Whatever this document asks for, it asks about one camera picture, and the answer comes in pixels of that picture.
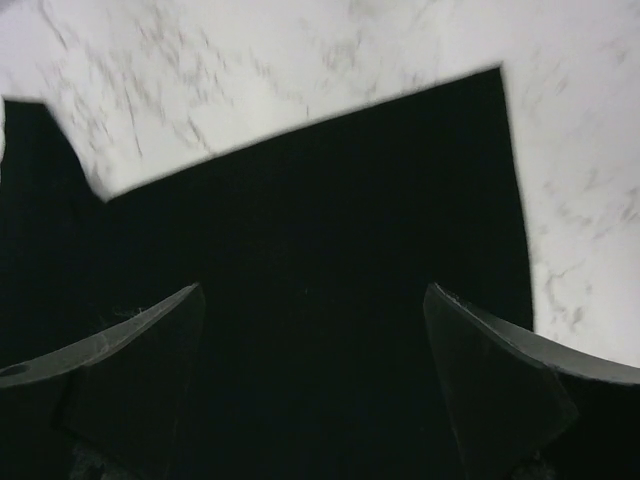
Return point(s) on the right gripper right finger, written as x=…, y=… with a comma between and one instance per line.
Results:
x=522, y=406

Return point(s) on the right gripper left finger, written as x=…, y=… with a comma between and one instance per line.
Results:
x=106, y=406

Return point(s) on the black t shirt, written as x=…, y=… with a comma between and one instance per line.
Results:
x=313, y=249

